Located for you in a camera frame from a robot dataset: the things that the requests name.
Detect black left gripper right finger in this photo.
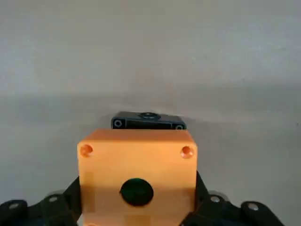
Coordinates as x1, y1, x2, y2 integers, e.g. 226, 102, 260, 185
182, 170, 287, 226

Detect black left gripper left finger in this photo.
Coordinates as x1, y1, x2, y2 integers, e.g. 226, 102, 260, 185
0, 175, 82, 226

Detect orange button box lid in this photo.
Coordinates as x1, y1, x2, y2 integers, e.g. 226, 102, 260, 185
77, 128, 198, 226

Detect black button box base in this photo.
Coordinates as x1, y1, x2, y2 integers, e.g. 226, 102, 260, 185
111, 111, 187, 131

